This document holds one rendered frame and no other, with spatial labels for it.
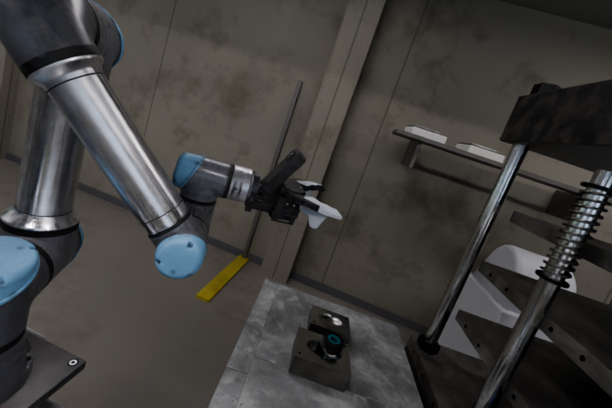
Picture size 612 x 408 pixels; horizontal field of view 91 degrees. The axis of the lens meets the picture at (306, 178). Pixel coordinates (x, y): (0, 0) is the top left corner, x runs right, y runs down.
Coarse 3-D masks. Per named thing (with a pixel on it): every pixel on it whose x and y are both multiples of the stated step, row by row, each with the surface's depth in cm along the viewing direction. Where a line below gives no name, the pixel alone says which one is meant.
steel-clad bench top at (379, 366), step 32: (288, 288) 151; (256, 320) 121; (288, 320) 127; (352, 320) 143; (256, 352) 105; (288, 352) 110; (352, 352) 121; (384, 352) 128; (224, 384) 89; (256, 384) 93; (288, 384) 97; (320, 384) 101; (352, 384) 105; (384, 384) 110
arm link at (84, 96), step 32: (0, 0) 37; (32, 0) 37; (64, 0) 40; (0, 32) 37; (32, 32) 37; (64, 32) 38; (96, 32) 46; (32, 64) 37; (64, 64) 38; (96, 64) 42; (64, 96) 40; (96, 96) 41; (96, 128) 41; (128, 128) 44; (96, 160) 44; (128, 160) 44; (128, 192) 45; (160, 192) 47; (160, 224) 47; (192, 224) 51; (160, 256) 46; (192, 256) 48
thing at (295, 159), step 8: (296, 152) 64; (288, 160) 64; (296, 160) 63; (304, 160) 64; (280, 168) 64; (288, 168) 63; (296, 168) 64; (272, 176) 64; (280, 176) 63; (288, 176) 64; (264, 184) 64; (272, 184) 64; (280, 184) 64
